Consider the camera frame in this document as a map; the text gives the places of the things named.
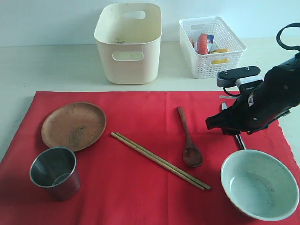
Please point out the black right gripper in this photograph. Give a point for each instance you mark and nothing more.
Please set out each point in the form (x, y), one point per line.
(271, 100)

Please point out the yellow lemon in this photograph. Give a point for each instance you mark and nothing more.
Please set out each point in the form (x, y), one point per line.
(220, 61)

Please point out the orange cheese wedge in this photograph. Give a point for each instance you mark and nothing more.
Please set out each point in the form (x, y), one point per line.
(221, 50)

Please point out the red sausage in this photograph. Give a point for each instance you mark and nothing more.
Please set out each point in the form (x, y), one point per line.
(202, 47)

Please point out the blue white milk carton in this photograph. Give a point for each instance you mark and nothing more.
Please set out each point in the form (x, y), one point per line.
(210, 41)

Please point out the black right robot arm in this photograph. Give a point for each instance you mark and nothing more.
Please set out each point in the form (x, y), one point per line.
(288, 69)

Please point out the silver table knife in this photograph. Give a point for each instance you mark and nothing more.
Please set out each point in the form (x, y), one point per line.
(238, 138)

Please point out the brown wooden spoon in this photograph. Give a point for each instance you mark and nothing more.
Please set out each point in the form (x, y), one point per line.
(191, 155)

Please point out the upper wooden chopstick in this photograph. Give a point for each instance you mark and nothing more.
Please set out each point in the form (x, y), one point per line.
(157, 150)

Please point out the wooden chopstick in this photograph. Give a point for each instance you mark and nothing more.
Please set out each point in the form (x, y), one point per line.
(165, 164)
(157, 150)

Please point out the pale green bowl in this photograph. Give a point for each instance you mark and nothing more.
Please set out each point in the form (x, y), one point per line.
(259, 185)

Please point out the white woven plastic basket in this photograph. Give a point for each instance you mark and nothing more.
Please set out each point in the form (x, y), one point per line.
(199, 64)

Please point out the lower wooden chopstick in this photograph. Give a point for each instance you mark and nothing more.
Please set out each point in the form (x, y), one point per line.
(165, 164)

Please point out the cream plastic bin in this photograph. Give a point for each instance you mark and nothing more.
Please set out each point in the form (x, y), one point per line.
(128, 38)

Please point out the brown wooden plate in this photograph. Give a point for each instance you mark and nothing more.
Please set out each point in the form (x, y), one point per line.
(75, 126)

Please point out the red table cloth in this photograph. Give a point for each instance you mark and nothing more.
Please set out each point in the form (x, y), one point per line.
(120, 186)

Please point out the stainless steel cup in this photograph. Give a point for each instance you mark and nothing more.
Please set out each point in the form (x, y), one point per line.
(55, 170)

